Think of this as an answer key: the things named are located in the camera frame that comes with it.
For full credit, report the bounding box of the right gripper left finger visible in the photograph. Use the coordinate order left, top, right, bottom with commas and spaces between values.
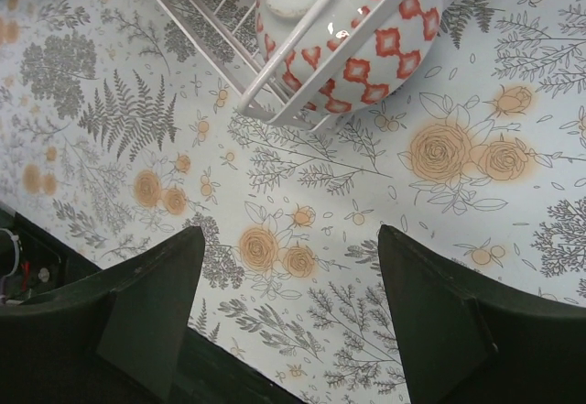
1, 227, 204, 403

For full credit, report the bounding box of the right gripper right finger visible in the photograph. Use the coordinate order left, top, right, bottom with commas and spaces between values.
378, 225, 585, 403

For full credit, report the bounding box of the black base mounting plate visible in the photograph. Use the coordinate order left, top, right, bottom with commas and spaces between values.
1, 209, 296, 403

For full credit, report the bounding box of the red diamond patterned bowl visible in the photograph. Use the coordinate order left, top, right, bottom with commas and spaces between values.
255, 0, 444, 115

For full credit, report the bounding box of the white wire dish rack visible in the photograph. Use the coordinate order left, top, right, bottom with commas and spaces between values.
156, 0, 455, 133

